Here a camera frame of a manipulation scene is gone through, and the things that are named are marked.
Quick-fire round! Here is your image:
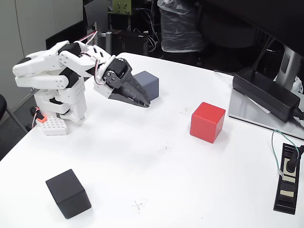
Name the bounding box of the silver monitor stand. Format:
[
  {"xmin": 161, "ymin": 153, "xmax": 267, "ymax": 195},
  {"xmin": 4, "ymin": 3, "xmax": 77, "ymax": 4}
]
[{"xmin": 273, "ymin": 46, "xmax": 304, "ymax": 92}]

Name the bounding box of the black computer case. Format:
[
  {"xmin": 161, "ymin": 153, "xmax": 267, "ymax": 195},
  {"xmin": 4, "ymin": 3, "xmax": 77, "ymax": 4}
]
[{"xmin": 111, "ymin": 29, "xmax": 150, "ymax": 57}]

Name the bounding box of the black chair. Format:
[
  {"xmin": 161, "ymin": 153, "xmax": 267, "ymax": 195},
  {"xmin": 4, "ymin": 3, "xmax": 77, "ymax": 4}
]
[{"xmin": 0, "ymin": 94, "xmax": 29, "ymax": 135}]

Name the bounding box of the silver monitor base plate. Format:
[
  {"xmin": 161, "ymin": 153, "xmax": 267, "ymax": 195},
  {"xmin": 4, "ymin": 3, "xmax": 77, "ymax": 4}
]
[{"xmin": 228, "ymin": 89, "xmax": 304, "ymax": 140}]

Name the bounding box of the black block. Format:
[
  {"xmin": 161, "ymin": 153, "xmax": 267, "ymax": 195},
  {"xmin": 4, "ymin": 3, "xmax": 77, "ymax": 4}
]
[{"xmin": 45, "ymin": 169, "xmax": 92, "ymax": 219}]

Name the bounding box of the green cable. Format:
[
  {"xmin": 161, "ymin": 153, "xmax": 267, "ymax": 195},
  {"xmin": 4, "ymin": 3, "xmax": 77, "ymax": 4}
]
[{"xmin": 271, "ymin": 129, "xmax": 300, "ymax": 176}]

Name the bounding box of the black plug with cable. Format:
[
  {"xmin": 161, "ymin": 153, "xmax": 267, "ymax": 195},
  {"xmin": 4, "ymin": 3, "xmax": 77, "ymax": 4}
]
[{"xmin": 285, "ymin": 144, "xmax": 304, "ymax": 173}]

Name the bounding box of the red block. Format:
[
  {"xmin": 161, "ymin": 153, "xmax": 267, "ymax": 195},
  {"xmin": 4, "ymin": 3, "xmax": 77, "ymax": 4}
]
[{"xmin": 190, "ymin": 102, "xmax": 226, "ymax": 144}]

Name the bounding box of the red white servo cable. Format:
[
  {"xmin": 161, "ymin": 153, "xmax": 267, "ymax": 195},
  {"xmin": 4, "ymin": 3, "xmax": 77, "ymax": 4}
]
[{"xmin": 79, "ymin": 30, "xmax": 117, "ymax": 85}]

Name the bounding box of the black monitor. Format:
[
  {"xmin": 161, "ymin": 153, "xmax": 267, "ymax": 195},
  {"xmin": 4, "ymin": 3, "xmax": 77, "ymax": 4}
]
[{"xmin": 199, "ymin": 0, "xmax": 304, "ymax": 57}]

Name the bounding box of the black power adapter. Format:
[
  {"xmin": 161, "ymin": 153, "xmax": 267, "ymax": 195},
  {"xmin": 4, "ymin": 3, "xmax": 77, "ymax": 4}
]
[{"xmin": 232, "ymin": 66, "xmax": 301, "ymax": 122}]

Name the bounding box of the green circuit board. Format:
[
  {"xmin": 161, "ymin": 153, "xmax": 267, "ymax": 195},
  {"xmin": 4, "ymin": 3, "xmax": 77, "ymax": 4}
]
[{"xmin": 112, "ymin": 0, "xmax": 132, "ymax": 15}]

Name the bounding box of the grey metal post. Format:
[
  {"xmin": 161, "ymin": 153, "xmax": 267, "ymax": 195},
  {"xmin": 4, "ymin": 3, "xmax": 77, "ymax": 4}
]
[{"xmin": 102, "ymin": 31, "xmax": 113, "ymax": 57}]

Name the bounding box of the orange connector with wires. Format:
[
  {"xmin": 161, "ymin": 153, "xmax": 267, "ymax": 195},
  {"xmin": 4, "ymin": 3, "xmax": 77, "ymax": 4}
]
[{"xmin": 30, "ymin": 107, "xmax": 47, "ymax": 129}]

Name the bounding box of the grey block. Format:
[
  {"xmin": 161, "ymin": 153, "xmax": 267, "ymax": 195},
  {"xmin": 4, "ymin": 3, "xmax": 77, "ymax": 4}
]
[{"xmin": 133, "ymin": 70, "xmax": 159, "ymax": 102}]

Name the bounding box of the white crumpled plastic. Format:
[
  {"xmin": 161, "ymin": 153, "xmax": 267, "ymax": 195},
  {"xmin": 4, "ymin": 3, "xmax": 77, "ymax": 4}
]
[{"xmin": 291, "ymin": 75, "xmax": 304, "ymax": 94}]

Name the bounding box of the black power strip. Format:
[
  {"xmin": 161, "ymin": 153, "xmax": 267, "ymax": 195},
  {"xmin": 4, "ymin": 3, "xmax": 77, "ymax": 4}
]
[{"xmin": 273, "ymin": 142, "xmax": 301, "ymax": 212}]

